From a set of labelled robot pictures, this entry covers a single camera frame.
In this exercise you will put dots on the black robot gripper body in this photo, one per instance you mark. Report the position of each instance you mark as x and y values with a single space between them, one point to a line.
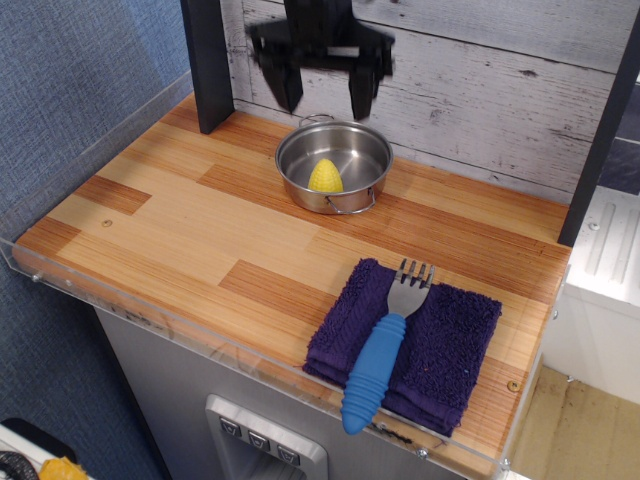
320 35

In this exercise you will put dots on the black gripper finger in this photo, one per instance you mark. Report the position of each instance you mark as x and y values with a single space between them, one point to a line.
363 84
280 80

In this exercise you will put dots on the yellow corn-shaped shaker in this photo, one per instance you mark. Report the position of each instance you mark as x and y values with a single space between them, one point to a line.
325 177

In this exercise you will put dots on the stainless steel pot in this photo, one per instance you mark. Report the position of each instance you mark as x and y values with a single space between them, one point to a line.
362 155

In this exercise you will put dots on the purple folded towel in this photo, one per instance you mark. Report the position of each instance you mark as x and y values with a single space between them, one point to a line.
440 358

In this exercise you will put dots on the clear acrylic edge guard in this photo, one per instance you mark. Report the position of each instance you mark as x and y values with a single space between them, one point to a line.
192 238

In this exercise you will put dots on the grey toy fridge cabinet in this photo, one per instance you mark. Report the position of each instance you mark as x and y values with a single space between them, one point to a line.
171 384

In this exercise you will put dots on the white ridged appliance right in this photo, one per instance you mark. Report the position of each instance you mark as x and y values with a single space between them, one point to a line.
593 331

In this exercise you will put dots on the silver dispenser button panel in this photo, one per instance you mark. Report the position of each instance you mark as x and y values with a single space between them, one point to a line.
251 446

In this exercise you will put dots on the yellow object bottom left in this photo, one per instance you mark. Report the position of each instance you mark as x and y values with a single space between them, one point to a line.
61 469

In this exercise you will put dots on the dark left upright post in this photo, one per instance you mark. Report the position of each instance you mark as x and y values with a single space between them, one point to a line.
207 50

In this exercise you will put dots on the dark upright post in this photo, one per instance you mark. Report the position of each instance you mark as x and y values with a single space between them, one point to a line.
207 50
613 112

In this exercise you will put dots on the dark right upright post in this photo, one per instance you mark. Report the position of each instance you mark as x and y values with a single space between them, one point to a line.
613 112

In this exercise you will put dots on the blue-handled metal fork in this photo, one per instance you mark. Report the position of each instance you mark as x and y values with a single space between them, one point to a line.
369 379

